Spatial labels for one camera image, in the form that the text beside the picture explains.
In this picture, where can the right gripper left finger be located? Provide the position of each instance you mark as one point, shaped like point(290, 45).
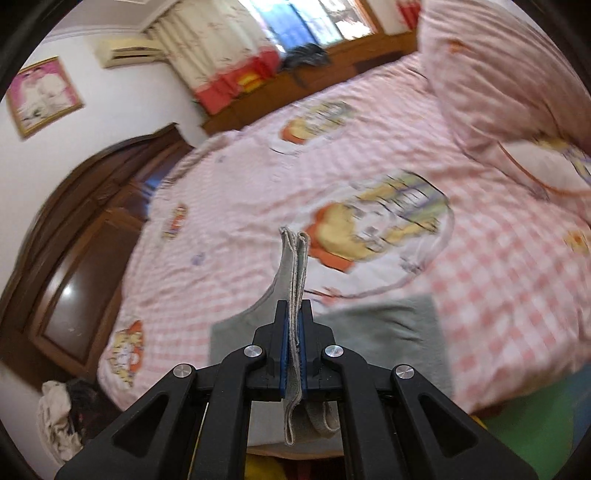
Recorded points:
point(193, 423)

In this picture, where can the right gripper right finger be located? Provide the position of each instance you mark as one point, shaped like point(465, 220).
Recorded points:
point(395, 424)

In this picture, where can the grey pants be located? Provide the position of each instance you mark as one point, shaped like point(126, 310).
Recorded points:
point(386, 334)

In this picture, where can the yellow fleece clothing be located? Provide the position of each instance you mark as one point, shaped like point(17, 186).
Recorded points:
point(263, 468)

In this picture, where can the dark clothing on cabinet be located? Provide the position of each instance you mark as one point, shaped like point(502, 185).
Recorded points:
point(309, 54)

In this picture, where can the clothes pile on floor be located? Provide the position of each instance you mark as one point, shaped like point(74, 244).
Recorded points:
point(69, 415)

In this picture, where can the colourful foam floor mat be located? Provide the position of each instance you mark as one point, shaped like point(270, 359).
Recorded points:
point(545, 427)

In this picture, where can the dark wooden wardrobe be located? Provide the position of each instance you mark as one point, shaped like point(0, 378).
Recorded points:
point(60, 303)

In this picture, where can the pink checkered bed cover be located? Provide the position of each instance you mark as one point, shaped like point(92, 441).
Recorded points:
point(369, 172)

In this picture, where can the pink checkered pillow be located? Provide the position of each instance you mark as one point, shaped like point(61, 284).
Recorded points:
point(508, 93)

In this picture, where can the framed pink picture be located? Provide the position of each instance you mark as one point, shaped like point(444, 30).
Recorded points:
point(40, 94)

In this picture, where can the wooden window cabinet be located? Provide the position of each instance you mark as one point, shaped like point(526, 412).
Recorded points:
point(348, 60)

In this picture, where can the floral curtain red hem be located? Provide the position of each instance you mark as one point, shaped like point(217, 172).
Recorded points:
point(217, 49)

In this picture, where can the window with bars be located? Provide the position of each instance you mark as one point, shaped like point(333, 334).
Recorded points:
point(290, 24)

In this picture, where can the right floral curtain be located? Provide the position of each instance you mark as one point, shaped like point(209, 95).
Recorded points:
point(410, 11)

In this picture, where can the wall air conditioner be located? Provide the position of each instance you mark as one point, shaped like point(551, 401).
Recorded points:
point(124, 51)

